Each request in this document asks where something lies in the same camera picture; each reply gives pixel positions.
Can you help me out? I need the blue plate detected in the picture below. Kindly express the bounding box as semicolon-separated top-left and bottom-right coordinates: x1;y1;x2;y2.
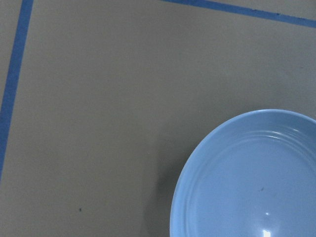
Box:
169;109;316;237

